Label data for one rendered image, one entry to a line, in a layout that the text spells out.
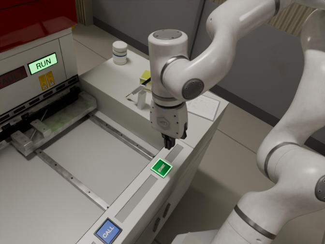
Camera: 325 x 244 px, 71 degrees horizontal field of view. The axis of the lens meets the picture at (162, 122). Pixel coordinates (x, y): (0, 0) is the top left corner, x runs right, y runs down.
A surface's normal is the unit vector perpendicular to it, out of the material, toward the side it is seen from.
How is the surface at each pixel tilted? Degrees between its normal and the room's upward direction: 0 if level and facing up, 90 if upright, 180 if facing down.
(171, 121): 88
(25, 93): 90
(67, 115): 0
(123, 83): 0
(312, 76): 70
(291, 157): 53
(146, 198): 0
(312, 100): 65
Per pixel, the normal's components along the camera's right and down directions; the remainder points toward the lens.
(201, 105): 0.15, -0.67
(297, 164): -0.66, -0.66
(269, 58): -0.61, 0.51
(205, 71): 0.27, 0.33
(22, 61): 0.81, 0.50
